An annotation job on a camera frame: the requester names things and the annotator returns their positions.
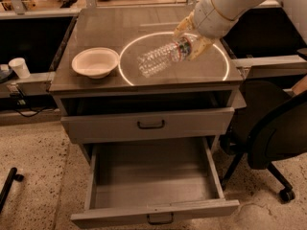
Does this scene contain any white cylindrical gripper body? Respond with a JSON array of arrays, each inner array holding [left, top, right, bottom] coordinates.
[[193, 0, 237, 39]]

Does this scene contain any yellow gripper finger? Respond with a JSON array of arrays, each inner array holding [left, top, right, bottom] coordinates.
[[173, 11, 195, 37], [187, 36, 214, 60]]

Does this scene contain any clear plastic water bottle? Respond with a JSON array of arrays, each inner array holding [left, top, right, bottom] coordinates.
[[137, 34, 198, 78]]

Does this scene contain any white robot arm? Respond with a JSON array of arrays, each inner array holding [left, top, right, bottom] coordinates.
[[174, 0, 307, 59]]

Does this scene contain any grey drawer cabinet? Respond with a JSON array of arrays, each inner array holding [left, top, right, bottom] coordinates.
[[50, 6, 243, 157]]

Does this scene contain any grey upper drawer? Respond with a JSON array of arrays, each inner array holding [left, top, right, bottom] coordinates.
[[61, 107, 234, 144]]

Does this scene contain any grey open lower drawer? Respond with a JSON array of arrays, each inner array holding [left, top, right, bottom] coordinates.
[[71, 137, 239, 229]]

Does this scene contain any white paper bowl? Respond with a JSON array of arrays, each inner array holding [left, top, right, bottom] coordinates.
[[72, 47, 120, 79]]

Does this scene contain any black office chair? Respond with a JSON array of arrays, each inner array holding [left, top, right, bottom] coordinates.
[[220, 80, 307, 202]]

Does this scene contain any white paper cup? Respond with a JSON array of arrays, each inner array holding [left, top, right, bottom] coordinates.
[[9, 57, 30, 79]]

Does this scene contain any dark plate at left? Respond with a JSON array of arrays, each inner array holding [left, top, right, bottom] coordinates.
[[0, 68, 13, 83]]

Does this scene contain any black pole on floor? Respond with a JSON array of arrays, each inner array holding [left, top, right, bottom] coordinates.
[[0, 167, 24, 213]]

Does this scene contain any black upper drawer handle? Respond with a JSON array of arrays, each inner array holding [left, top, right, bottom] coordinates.
[[136, 120, 166, 129]]

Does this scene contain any black drawer handle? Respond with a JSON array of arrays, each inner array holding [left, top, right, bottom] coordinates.
[[147, 213, 175, 225], [136, 120, 166, 129]]

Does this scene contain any black lower drawer handle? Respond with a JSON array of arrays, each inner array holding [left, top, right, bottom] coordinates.
[[147, 213, 175, 225]]

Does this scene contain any black cable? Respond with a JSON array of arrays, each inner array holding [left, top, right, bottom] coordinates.
[[9, 91, 49, 118]]

